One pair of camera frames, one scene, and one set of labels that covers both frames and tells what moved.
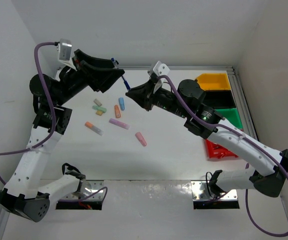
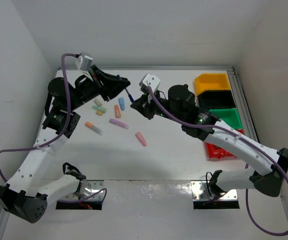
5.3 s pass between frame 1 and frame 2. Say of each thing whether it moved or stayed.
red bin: stayed
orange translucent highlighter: stayed
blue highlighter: stayed
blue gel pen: moved
